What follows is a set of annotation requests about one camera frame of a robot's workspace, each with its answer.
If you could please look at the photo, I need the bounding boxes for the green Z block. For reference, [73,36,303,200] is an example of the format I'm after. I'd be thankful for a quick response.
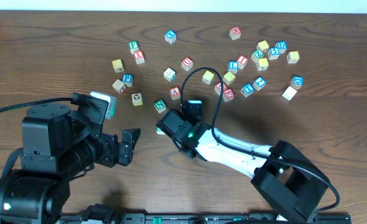
[251,49,264,63]

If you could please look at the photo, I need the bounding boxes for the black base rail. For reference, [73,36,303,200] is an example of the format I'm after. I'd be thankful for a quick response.
[58,212,352,224]

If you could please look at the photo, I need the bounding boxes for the blue P block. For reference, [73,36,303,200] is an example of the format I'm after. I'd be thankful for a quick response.
[122,73,134,87]

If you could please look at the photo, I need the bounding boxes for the yellow block far left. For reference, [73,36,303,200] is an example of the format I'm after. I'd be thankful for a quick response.
[111,59,124,73]

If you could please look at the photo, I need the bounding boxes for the yellow block upper right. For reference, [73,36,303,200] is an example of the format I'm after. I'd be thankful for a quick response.
[256,40,269,53]

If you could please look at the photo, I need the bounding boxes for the blue L block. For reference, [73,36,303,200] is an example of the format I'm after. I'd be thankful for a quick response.
[228,61,239,74]

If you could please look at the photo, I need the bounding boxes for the yellow block centre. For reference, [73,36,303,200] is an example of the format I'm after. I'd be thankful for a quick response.
[202,70,215,85]

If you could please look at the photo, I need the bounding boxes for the red I block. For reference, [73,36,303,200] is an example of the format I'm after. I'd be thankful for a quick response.
[237,55,249,70]

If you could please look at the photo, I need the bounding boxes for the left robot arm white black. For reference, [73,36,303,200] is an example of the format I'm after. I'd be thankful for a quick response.
[0,100,141,223]

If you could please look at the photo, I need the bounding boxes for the blue D block right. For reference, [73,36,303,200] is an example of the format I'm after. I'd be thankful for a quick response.
[290,76,304,90]

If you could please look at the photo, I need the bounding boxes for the red block top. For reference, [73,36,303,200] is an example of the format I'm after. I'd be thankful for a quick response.
[230,26,242,40]

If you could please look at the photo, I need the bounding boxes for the blue X block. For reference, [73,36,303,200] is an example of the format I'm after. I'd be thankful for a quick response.
[164,30,177,44]

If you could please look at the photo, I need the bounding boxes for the yellow picture block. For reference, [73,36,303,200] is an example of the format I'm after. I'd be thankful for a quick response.
[132,93,143,106]

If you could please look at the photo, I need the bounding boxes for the white blank block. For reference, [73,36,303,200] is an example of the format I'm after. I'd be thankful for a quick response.
[282,86,297,101]

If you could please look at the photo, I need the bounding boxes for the blue 5 block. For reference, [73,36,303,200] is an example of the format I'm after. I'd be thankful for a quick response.
[267,47,280,60]

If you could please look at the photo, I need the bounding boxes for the blue 2 block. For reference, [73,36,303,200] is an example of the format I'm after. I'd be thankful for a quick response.
[253,77,267,91]

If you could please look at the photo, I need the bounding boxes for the white grey picture block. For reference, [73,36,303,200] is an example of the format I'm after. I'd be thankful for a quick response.
[164,67,176,82]

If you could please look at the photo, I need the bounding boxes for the green F block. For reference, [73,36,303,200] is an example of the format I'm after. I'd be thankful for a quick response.
[128,40,140,54]

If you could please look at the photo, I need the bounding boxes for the yellow 8 block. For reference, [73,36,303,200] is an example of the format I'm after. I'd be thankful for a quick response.
[287,51,300,64]

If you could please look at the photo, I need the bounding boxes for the blue d block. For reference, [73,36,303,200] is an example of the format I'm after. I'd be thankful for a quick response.
[290,76,304,90]
[275,41,287,54]

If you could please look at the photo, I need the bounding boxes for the red U block upper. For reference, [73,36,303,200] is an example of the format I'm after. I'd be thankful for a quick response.
[181,57,193,71]

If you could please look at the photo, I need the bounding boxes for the blue T block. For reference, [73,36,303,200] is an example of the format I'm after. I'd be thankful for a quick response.
[241,83,254,97]

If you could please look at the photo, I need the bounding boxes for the green R block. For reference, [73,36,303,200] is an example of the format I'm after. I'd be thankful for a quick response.
[156,127,165,135]

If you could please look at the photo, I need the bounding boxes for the green N block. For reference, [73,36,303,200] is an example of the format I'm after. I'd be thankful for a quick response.
[154,99,167,113]

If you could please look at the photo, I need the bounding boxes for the beige red block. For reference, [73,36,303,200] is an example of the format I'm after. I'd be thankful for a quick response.
[112,80,126,93]

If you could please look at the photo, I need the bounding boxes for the yellow block by L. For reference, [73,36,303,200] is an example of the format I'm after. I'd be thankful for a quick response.
[223,72,236,85]

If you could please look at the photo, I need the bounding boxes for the red A block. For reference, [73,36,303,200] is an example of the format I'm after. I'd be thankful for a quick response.
[169,86,181,100]

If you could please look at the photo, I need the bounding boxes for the red U block lower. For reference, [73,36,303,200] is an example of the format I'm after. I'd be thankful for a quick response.
[215,82,228,95]

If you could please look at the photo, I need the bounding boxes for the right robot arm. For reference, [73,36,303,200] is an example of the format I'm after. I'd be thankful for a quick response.
[156,110,330,222]

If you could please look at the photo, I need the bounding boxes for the yellow block by Z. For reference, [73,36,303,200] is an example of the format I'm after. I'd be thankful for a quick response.
[256,58,269,71]

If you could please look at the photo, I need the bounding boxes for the blue D block upper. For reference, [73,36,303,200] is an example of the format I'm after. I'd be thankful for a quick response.
[275,41,287,54]

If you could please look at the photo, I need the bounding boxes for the red u block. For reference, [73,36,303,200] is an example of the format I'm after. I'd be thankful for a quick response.
[215,82,228,95]
[181,57,193,71]

